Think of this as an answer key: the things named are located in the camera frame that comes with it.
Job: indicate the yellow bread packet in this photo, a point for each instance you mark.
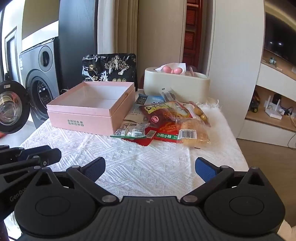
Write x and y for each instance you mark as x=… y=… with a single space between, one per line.
x=196 y=134

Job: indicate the cream tissue box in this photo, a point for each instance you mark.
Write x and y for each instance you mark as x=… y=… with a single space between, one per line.
x=175 y=85

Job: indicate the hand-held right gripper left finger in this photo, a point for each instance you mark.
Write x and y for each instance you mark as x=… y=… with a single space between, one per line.
x=96 y=168

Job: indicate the dark framed door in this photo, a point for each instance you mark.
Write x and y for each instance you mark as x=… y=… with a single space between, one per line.
x=11 y=58

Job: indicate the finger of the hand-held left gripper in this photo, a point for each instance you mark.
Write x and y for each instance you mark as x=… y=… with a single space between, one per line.
x=39 y=150
x=52 y=155

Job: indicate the red wooden door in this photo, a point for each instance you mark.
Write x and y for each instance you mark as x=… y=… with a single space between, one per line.
x=191 y=34

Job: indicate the beige curtain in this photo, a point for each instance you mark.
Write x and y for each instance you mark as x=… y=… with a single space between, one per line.
x=118 y=25

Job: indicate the red green-band snack packet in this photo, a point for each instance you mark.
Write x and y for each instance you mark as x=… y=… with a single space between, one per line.
x=165 y=136

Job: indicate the white power strip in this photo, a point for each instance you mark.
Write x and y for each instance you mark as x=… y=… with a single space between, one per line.
x=285 y=111

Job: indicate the black television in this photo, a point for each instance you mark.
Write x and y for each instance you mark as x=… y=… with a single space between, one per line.
x=279 y=34

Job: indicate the grey washing machine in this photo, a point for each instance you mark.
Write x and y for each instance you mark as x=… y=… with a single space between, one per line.
x=44 y=92

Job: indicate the white tissue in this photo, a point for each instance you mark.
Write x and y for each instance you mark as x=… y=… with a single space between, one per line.
x=159 y=68

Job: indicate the pink cardboard box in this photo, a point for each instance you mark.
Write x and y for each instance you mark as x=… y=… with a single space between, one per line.
x=78 y=120

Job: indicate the white green-edged snack packet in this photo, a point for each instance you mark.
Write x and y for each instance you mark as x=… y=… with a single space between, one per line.
x=131 y=131

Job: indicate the dark-topped blue snack packet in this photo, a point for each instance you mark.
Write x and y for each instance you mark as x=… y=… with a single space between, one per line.
x=141 y=100

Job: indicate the white router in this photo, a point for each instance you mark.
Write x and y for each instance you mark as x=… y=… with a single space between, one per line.
x=274 y=113

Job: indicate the clear packet of yellow balls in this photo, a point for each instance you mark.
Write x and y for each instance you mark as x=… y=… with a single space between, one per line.
x=200 y=113

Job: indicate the light blue snack packet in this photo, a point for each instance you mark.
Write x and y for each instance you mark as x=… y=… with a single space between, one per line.
x=156 y=99

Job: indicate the red yellow-banner snack packet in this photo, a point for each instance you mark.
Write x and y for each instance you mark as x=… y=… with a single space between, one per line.
x=166 y=120

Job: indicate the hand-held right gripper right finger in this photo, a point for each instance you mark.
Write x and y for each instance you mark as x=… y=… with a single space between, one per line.
x=205 y=169

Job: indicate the tall black cabinet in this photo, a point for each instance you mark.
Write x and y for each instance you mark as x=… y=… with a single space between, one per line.
x=77 y=41

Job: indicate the brown bar in clear packet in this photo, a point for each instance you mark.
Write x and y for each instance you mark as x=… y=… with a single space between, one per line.
x=168 y=96

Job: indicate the pink round ornament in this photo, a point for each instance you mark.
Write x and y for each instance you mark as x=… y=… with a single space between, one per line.
x=172 y=69

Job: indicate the white wooden shelf unit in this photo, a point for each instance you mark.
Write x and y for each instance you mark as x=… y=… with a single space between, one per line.
x=272 y=76

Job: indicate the black gold-printed snack bag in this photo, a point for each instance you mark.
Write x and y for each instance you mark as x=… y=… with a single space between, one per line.
x=120 y=67

